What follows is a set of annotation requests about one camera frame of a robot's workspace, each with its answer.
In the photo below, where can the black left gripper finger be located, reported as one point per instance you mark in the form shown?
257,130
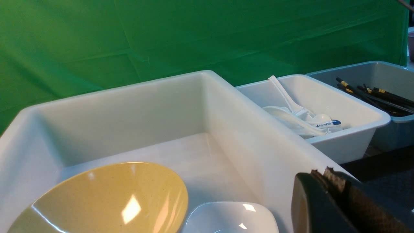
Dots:
335,202

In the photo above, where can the pile of black chopsticks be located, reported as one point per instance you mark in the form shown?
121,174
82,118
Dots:
392,104

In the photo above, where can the upright white spoon in bin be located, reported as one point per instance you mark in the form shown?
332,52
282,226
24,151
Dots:
294,108

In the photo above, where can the yellow noodle bowl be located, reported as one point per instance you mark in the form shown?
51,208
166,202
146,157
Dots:
130,197

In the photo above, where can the teal chopstick bin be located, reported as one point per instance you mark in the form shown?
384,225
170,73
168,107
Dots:
390,87

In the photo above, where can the blue-handled white spoon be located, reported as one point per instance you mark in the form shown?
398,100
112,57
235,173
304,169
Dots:
328,124

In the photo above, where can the pile of white spoons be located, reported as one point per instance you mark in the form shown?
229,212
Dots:
303,128

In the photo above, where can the green backdrop cloth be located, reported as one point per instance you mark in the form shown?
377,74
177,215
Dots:
54,49

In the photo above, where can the white square sauce dish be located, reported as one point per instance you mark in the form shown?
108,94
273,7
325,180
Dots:
230,217

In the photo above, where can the large white plastic bin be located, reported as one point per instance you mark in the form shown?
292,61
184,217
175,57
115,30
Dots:
224,146

